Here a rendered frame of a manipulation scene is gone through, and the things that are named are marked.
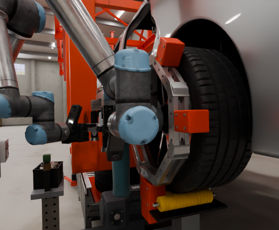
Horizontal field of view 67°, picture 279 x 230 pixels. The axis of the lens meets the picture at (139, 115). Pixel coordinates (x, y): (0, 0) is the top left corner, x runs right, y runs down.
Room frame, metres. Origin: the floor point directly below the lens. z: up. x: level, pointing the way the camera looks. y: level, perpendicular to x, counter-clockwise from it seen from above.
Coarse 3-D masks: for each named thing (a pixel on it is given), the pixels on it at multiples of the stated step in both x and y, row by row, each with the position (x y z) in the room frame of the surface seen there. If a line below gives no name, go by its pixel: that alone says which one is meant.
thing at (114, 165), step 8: (128, 144) 1.02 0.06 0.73; (128, 152) 1.02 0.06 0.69; (128, 160) 1.02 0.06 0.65; (112, 168) 1.03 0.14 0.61; (120, 168) 1.00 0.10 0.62; (128, 168) 1.02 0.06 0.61; (120, 176) 1.00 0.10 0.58; (128, 176) 1.02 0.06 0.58; (120, 184) 1.00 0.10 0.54; (128, 184) 1.02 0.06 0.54; (120, 192) 1.00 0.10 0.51; (128, 192) 1.02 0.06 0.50; (136, 192) 1.04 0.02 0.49
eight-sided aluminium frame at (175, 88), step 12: (156, 60) 0.82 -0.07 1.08; (156, 72) 0.83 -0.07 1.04; (168, 72) 0.77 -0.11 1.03; (168, 84) 0.73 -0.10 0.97; (180, 84) 0.73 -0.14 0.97; (168, 96) 0.73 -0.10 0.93; (180, 96) 0.71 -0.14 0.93; (168, 108) 0.74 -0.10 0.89; (180, 108) 0.74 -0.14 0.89; (168, 120) 0.74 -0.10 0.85; (180, 132) 0.75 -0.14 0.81; (132, 144) 1.14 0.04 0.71; (180, 144) 0.71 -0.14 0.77; (144, 156) 1.10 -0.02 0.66; (168, 156) 0.74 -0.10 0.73; (180, 156) 0.72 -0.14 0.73; (144, 168) 0.99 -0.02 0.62; (156, 168) 0.98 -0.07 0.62; (168, 168) 0.77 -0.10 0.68; (156, 180) 0.84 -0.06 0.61; (168, 180) 0.84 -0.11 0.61
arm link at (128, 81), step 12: (120, 60) 0.42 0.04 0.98; (132, 60) 0.41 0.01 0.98; (144, 60) 0.42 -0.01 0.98; (120, 72) 0.42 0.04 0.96; (132, 72) 0.41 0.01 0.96; (144, 72) 0.42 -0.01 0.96; (120, 84) 0.42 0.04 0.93; (132, 84) 0.41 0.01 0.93; (144, 84) 0.42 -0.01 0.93; (120, 96) 0.42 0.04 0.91; (132, 96) 0.41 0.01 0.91; (144, 96) 0.42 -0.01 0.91
